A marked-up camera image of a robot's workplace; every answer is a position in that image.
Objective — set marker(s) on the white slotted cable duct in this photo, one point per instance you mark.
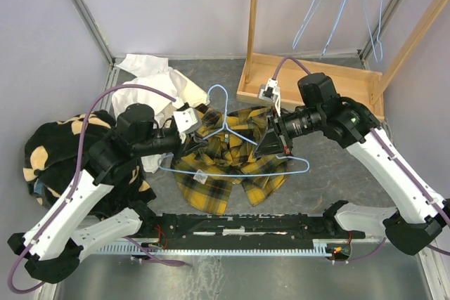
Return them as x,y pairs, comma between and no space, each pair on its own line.
126,247

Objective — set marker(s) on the white shirt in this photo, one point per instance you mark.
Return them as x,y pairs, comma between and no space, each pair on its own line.
145,104

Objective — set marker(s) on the wooden clothes rack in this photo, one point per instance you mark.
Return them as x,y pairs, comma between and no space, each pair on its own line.
365,86

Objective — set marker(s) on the yellow plaid shirt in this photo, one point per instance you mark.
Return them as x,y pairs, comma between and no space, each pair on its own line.
206,177

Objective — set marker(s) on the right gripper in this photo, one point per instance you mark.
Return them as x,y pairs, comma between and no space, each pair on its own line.
273,142

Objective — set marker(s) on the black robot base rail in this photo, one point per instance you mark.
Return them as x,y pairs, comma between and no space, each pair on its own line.
245,231

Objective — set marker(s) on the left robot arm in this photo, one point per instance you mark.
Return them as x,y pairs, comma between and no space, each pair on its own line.
55,247

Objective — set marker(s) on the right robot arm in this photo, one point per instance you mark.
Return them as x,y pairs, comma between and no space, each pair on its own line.
419,213

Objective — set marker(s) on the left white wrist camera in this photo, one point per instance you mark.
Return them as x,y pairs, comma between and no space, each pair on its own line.
187,121

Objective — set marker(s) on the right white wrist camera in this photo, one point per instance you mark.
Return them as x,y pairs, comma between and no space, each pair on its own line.
271,93

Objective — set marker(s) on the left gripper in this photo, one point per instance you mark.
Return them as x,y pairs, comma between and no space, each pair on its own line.
193,145

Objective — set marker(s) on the aluminium corner post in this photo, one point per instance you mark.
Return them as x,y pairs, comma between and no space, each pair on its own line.
92,28

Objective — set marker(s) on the black floral blanket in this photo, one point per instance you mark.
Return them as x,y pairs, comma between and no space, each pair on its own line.
50,163

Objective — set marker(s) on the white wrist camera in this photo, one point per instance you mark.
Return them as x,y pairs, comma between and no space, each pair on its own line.
271,93
187,121

